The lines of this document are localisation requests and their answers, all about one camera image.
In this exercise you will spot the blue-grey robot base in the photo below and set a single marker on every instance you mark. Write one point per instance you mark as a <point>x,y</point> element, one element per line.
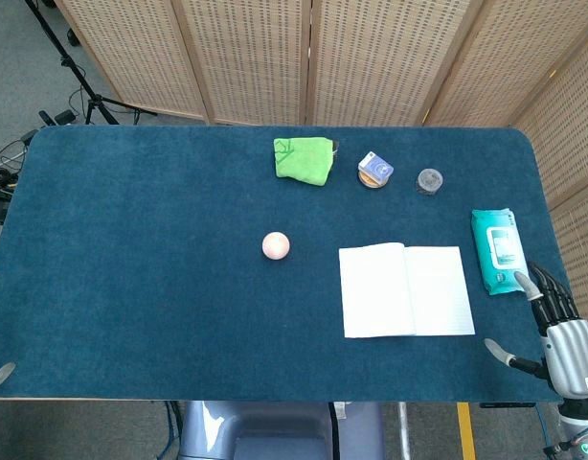
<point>279,431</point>

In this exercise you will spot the teal wet wipes pack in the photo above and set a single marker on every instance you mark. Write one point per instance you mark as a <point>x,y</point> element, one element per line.
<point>501,250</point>

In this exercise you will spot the round wooden coaster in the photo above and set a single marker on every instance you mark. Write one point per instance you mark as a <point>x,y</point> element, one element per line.
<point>368,182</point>

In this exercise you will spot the black tripod stand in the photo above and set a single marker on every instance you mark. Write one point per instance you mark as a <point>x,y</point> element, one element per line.
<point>78,76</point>

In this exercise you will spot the grey tape roll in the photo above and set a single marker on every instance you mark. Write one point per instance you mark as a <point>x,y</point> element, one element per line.
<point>429,180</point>

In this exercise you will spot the wicker folding screen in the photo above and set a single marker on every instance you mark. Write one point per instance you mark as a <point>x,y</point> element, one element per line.
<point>370,62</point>

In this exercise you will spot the dark blue table mat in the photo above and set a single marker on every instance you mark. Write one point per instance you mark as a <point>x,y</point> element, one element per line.
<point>179,268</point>

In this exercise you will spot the green folded cloth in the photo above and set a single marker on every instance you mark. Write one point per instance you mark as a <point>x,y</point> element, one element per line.
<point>303,159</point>

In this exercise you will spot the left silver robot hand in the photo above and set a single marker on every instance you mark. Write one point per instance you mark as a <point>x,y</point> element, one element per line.
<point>0,374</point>

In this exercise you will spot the pink ball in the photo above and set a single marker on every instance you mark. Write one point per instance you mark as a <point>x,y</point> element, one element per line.
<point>276,245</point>

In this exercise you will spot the small dark object behind cloth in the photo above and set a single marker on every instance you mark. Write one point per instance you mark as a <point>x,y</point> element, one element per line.
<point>336,148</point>

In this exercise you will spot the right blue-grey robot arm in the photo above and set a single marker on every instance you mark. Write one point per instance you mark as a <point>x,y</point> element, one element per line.
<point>579,426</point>

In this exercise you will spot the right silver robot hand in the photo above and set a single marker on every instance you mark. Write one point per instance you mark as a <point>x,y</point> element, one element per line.
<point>569,354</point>

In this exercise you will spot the blue playing card box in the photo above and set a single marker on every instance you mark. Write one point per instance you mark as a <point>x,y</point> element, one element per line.
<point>375,167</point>

